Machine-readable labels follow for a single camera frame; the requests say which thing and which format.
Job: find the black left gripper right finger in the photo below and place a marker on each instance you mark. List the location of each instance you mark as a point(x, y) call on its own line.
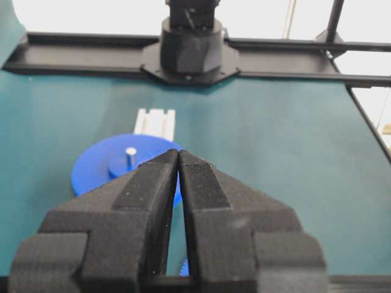
point(242, 240)

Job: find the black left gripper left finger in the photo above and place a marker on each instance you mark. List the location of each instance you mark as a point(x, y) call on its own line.
point(105, 240)

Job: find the small blue gear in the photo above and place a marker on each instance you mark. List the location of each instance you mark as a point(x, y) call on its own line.
point(184, 269)

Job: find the large blue gear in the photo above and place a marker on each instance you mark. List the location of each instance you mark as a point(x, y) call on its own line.
point(94, 164)

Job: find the steel shaft of large gear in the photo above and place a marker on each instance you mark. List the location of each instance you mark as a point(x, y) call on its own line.
point(131, 155)

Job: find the aluminium extrusion rail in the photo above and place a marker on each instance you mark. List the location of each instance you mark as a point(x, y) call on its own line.
point(156, 123)

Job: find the black frame crossbar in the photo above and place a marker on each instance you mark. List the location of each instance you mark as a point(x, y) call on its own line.
point(138, 57)

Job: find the black frame upright post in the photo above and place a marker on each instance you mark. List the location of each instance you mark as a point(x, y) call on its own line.
point(330, 34)

